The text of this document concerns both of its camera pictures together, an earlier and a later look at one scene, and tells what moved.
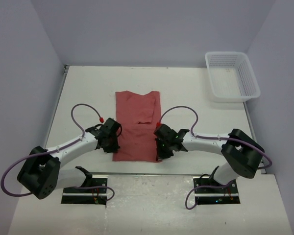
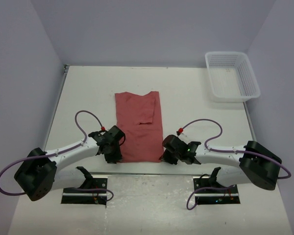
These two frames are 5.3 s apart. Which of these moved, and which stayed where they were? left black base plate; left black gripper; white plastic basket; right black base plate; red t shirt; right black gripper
Moved: left black gripper; right black gripper
Stayed: white plastic basket; red t shirt; left black base plate; right black base plate
